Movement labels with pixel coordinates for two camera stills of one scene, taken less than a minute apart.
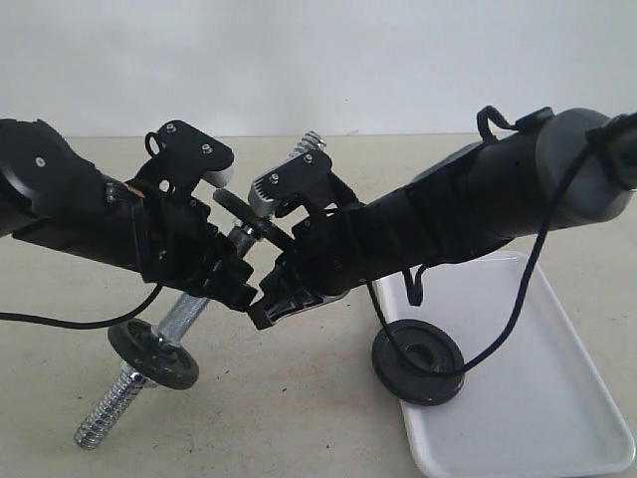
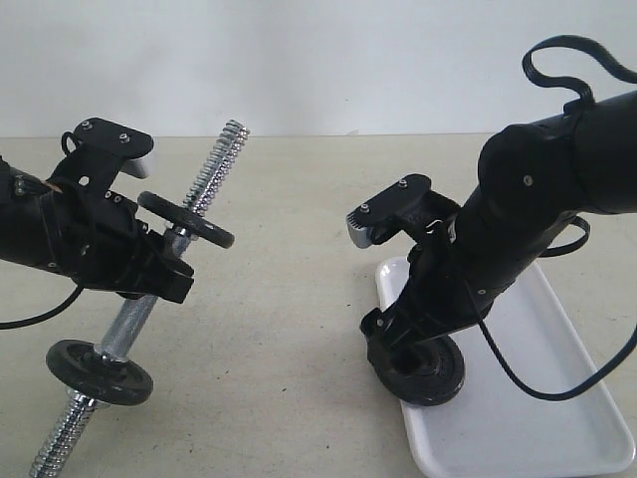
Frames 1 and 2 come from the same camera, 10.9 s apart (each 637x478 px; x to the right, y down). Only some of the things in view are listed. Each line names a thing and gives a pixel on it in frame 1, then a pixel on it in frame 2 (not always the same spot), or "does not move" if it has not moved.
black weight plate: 155,358 to 79,365
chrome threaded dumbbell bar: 132,379 to 77,407
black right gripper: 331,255 to 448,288
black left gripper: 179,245 to 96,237
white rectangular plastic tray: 537,404 does not move
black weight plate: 428,344 does not move
